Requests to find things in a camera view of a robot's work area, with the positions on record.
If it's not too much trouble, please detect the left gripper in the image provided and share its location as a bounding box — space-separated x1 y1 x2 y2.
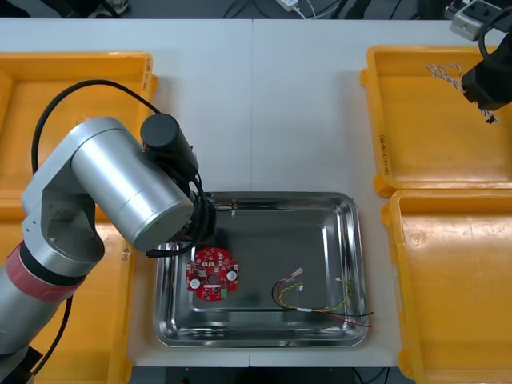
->
184 194 218 246

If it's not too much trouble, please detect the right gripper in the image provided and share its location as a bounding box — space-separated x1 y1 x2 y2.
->
462 59 512 113

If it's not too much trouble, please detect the blue-white twisted wire harness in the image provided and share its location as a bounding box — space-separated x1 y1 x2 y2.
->
424 62 501 125

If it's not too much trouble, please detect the round red circuit board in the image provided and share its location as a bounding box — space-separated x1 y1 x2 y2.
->
186 246 243 303

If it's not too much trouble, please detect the red black green-yellow harness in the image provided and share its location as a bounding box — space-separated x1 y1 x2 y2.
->
271 267 375 329

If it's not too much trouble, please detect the steel tray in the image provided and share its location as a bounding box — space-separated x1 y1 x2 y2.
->
152 190 370 348

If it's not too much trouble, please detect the yellow-orange plastic bin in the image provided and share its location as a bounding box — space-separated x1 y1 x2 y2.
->
379 189 512 384
0 50 160 203
0 198 139 384
358 45 512 199

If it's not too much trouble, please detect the black robot torso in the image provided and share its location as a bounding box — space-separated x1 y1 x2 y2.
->
166 366 251 384

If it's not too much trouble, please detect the white cable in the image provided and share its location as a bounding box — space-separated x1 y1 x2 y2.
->
294 0 341 21

